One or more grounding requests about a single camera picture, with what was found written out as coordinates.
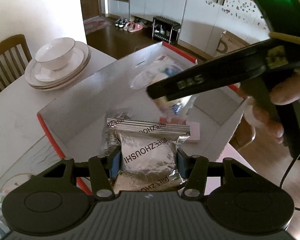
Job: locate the brown paper shopping bag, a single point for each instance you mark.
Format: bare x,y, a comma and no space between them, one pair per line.
228,43

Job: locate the red and white cardboard box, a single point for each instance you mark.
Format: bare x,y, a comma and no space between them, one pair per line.
76,122

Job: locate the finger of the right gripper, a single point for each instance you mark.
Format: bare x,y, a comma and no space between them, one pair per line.
159,89

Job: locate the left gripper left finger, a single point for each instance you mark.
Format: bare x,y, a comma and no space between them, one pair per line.
102,171

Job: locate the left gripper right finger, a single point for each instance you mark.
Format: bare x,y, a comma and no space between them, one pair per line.
193,168

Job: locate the pink binder clip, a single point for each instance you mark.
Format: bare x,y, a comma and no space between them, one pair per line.
179,130

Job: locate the black shoe rack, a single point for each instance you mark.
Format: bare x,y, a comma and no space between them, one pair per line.
165,29

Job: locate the silver foil snack bag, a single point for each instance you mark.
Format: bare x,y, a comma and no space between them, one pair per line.
149,161

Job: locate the white porcelain bowl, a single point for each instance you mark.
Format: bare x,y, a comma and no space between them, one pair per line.
55,54

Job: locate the clear plastic snack bag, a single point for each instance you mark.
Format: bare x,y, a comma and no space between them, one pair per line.
161,68

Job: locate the pink slippers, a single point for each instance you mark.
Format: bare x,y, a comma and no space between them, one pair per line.
133,27

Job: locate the stacked white plates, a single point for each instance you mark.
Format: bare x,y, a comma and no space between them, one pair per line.
42,79

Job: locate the person's right hand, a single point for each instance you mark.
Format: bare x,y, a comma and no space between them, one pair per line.
282,94

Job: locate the white cabinet with stickers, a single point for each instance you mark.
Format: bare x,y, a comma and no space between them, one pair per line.
204,22

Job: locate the brown wooden chair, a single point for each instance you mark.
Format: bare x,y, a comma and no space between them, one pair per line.
14,57

